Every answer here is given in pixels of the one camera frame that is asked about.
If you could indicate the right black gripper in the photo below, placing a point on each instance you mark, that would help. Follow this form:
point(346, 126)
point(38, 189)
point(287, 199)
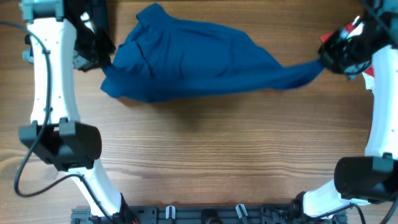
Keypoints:
point(326, 53)

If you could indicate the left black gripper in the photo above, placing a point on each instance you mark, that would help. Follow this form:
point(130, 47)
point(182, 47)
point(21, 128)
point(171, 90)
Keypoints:
point(104, 60)

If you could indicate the blue polo shirt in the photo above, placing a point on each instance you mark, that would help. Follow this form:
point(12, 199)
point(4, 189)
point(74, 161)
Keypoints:
point(164, 58)

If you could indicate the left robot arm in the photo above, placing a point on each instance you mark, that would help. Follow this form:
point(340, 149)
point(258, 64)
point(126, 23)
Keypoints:
point(65, 36)

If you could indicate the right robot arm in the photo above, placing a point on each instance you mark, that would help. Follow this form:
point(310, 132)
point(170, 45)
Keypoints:
point(371, 178)

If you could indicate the red t-shirt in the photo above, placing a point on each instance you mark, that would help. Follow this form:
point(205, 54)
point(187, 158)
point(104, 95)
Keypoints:
point(352, 32)

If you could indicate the black folded garment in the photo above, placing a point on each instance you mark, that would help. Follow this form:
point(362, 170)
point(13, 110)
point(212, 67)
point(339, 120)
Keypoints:
point(95, 15)

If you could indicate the light grey folded garment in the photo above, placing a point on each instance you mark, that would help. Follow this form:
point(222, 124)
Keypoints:
point(27, 55)

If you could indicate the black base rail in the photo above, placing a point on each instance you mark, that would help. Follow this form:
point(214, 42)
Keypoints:
point(239, 214)

